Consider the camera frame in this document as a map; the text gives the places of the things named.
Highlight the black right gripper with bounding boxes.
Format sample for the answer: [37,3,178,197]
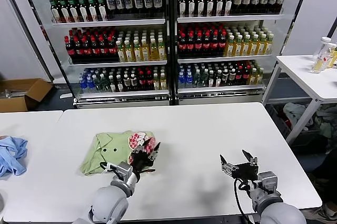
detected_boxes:
[220,149,259,182]

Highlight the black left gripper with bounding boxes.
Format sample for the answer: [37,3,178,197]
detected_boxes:
[131,137,161,175]

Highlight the light green polo shirt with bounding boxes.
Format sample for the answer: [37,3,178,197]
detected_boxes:
[80,130,161,176]

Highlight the glass drinks display cabinet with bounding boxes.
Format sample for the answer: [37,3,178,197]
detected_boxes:
[51,0,172,109]
[171,0,286,106]

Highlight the dark laundry basket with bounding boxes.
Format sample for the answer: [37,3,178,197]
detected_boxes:
[265,103,293,140]

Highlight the white metal shelf board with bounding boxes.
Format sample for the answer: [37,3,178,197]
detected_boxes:
[177,85,265,95]
[52,18,166,27]
[177,54,273,64]
[76,89,170,100]
[176,13,285,23]
[67,60,168,67]

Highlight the white grey garment pile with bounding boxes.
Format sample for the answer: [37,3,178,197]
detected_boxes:
[283,102,315,131]

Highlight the pale green garment pile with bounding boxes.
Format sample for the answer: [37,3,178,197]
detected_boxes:
[314,104,337,139]

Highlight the grey sneaker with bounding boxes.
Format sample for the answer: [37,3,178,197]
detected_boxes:
[320,202,337,219]

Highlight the white side table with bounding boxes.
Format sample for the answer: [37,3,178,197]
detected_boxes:
[262,54,337,146]

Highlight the open brown cardboard box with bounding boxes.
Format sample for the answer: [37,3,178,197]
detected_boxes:
[0,78,53,113]

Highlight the clear bottle white cap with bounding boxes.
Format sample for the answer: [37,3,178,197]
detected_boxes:
[311,36,332,74]

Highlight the crumpled light blue cloth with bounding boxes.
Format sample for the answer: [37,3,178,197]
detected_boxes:
[0,136,28,178]

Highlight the black framed glass door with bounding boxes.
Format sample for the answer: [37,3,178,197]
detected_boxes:
[260,0,315,104]
[0,0,77,103]

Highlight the green cap dark drink bottle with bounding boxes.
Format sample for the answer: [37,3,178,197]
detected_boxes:
[187,0,196,17]
[205,0,215,17]
[177,0,187,17]
[224,0,234,16]
[49,0,61,24]
[196,0,206,17]
[86,0,98,22]
[95,0,108,22]
[66,0,80,23]
[76,0,89,22]
[58,0,70,23]
[215,0,225,17]

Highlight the silver metal parts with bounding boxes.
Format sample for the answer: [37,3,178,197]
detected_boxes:
[0,88,27,100]

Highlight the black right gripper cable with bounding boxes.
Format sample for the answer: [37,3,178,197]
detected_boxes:
[233,179,251,222]

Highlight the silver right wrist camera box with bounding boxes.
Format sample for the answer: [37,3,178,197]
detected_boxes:
[257,171,279,193]

